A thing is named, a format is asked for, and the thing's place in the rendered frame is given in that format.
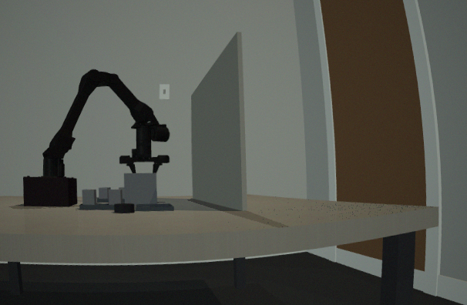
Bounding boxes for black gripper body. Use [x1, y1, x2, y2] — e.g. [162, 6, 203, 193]
[119, 140, 169, 164]

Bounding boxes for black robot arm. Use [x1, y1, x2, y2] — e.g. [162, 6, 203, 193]
[41, 69, 170, 178]

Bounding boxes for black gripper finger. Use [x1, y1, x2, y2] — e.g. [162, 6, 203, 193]
[153, 164, 163, 173]
[126, 163, 136, 173]

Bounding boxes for grey flat panel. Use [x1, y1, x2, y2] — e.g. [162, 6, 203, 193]
[191, 32, 247, 211]

